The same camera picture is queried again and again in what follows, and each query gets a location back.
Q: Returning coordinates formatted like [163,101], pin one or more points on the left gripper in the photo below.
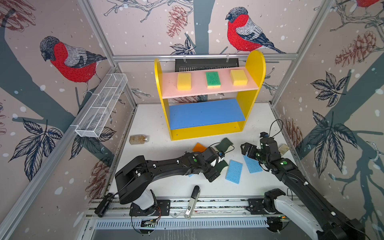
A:
[213,176]

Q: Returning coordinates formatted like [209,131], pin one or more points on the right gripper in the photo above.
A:
[251,148]

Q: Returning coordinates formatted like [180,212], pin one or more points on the dark green wavy sponge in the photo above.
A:
[220,166]
[225,146]

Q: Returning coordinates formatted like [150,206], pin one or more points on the orange sponge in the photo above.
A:
[199,148]

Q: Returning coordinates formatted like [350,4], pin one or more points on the green yellow sponge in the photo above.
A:
[213,80]

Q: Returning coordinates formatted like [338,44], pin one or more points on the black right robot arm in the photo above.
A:
[320,220]

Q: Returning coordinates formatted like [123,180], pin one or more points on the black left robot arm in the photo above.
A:
[133,179]

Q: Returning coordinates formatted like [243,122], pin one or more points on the blue lower shelf board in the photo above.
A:
[205,113]

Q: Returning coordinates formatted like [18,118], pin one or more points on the pink upper shelf board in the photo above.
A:
[199,84]

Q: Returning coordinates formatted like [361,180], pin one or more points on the light blue sponge right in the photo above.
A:
[253,165]

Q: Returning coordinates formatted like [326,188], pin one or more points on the light blue sponge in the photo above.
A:
[253,165]
[234,172]

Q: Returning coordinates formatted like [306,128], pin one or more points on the light blue sponge middle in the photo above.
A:
[234,172]

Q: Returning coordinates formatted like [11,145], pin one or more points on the seasoning jar right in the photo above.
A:
[283,149]

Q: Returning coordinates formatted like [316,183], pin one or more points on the seasoning jar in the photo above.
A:
[138,139]
[283,149]

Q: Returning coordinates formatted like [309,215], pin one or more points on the black silver handheld tool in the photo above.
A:
[192,203]

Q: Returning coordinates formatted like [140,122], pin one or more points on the seasoning jar left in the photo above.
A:
[138,139]

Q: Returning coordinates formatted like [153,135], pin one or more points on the black vent panel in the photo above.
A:
[204,64]

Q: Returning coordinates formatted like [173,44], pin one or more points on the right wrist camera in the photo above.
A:
[264,135]

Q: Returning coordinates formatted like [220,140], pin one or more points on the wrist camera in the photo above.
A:
[221,154]
[264,135]

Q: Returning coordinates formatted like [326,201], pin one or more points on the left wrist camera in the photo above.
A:
[221,154]

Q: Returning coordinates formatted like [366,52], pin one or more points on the perforated aluminium rail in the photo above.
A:
[183,224]

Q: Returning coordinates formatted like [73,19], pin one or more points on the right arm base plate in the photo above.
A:
[258,206]

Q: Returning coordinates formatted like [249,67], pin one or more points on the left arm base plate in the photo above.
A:
[160,208]

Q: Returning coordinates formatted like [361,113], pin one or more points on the yellow shelf frame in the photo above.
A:
[256,67]

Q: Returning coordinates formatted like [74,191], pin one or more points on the black clamp handle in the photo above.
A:
[104,205]

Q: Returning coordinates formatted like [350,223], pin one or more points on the white wire mesh basket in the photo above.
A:
[99,112]

